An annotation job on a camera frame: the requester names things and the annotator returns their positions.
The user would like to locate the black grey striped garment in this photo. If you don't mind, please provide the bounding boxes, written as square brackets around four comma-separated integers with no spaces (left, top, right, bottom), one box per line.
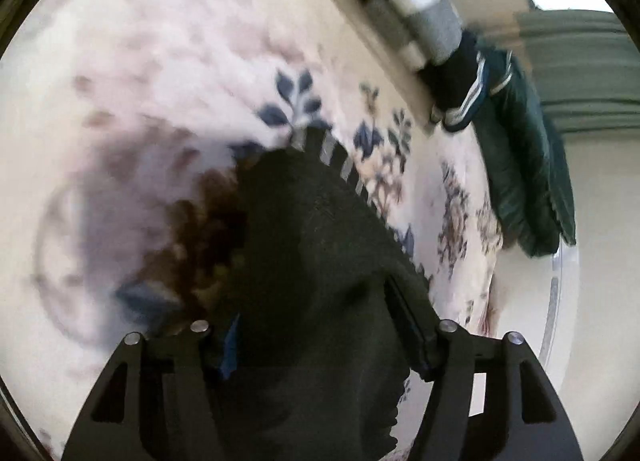
[360,0,513,132]

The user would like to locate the grey green curtain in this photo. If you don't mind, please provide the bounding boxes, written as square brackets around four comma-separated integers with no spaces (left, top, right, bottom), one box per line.
[516,10,639,134]

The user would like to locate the white headboard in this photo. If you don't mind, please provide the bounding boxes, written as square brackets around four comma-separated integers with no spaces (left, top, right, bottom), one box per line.
[491,243,579,389]

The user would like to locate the floral bed sheet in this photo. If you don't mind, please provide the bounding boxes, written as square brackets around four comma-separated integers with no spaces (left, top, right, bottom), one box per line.
[1,0,502,459]

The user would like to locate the black small garment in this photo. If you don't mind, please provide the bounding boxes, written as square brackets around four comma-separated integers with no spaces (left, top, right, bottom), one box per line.
[201,128,436,460]

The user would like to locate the dark green folded blanket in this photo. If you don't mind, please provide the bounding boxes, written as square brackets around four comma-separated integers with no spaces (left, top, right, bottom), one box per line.
[473,46,577,257]

